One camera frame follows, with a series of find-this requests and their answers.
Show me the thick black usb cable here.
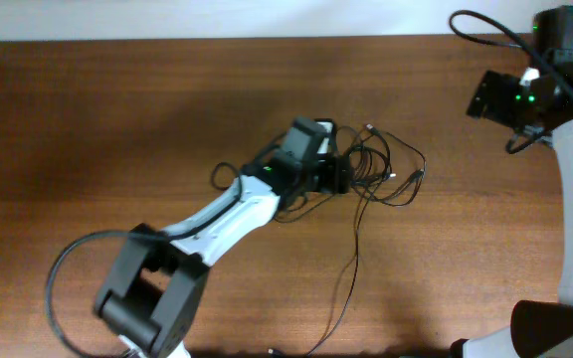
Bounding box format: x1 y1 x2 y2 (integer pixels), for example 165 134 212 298
335 123 398 195

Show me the thin black usb cable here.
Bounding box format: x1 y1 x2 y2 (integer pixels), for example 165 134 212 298
266 129 428 358

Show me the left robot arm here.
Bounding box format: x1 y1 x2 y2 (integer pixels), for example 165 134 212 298
94 117 349 357

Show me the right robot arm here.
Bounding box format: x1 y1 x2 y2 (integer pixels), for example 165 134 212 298
450 5 573 357

